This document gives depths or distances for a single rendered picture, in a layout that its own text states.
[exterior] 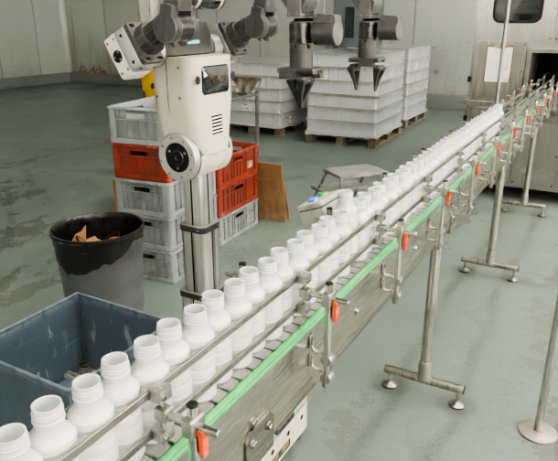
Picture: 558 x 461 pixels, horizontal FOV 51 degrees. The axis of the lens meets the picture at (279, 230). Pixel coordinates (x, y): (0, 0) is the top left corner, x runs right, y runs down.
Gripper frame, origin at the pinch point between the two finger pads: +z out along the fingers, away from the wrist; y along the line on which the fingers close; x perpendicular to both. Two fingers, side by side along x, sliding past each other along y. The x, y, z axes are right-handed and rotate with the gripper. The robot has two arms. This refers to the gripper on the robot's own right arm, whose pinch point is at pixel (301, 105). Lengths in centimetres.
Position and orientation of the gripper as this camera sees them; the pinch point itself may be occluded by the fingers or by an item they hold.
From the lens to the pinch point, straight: 151.3
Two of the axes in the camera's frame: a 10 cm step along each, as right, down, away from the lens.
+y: 8.8, 1.5, -4.5
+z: 0.1, 9.4, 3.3
